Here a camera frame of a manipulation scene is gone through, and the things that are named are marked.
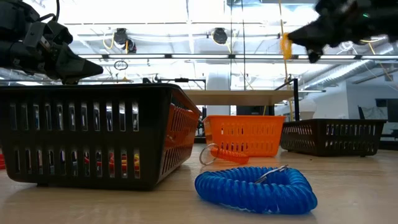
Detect orange slotted plastic basket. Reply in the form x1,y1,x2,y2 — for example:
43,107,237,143
203,114,287,157

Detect red-orange coil keychain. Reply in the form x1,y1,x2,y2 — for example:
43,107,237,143
199,142,250,166

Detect blue coil keychain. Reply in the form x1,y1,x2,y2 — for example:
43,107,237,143
194,164,318,215

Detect silver ventilation duct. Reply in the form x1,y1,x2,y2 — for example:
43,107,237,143
303,59,373,90

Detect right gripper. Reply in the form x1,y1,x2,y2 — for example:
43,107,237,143
287,0,359,65

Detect yellow-orange coil keychain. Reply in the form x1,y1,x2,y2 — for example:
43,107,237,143
280,32,294,61

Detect white round column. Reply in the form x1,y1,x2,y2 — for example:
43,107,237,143
206,70,233,116

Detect black hanging spotlight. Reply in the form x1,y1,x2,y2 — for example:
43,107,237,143
212,27,229,45
112,27,137,54

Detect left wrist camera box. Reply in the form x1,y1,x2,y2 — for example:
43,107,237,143
45,20,74,46

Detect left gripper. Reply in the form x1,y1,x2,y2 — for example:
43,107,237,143
17,21,104,86

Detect black cabinet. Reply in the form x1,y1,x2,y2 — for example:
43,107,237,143
235,105,276,116

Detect white bulb desk lamp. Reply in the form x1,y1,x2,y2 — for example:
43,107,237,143
298,98,318,121

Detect long ceiling light bar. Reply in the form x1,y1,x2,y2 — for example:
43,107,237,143
77,53,398,60

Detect yellow hanging cable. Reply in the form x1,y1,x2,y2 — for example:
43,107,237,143
277,0,295,122

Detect black slotted plastic basket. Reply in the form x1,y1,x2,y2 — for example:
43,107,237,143
0,83,202,192
280,118,387,157

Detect wooden shelf riser black legs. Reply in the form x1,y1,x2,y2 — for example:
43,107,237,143
142,77,326,124

